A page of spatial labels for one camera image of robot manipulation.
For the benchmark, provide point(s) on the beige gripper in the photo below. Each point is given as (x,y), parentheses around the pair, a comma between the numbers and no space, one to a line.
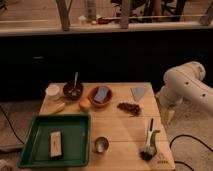
(167,115)

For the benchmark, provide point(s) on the dark grape bunch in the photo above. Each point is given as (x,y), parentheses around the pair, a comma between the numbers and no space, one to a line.
(133,109)

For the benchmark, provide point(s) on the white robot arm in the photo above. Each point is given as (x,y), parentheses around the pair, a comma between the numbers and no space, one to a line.
(184,82)

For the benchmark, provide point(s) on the small metal cup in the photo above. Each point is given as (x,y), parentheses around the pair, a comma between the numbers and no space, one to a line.
(101,144)

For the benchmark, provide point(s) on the white cup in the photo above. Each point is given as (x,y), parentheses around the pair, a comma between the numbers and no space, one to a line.
(53,92)

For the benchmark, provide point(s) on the blue triangular cloth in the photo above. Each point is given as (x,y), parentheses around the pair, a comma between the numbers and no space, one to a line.
(138,93)

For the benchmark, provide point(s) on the blue sponge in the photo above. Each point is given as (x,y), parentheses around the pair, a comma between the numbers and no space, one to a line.
(101,94)

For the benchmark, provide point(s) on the terracotta bowl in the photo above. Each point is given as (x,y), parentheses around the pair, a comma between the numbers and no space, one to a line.
(106,101)

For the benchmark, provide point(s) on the orange fruit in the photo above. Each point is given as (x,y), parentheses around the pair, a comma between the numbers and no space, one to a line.
(84,104)

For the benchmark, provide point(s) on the green plastic tray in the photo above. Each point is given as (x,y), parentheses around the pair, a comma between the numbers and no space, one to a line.
(75,129)

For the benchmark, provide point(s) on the metal spoon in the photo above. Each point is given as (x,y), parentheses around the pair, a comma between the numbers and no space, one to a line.
(75,81)

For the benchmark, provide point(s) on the dark brown bowl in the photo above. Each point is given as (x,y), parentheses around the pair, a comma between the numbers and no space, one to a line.
(68,88)

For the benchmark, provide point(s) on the yellow banana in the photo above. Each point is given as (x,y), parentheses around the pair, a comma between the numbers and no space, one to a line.
(58,108)

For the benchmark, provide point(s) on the wooden block in tray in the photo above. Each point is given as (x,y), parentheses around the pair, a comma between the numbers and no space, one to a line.
(55,144)

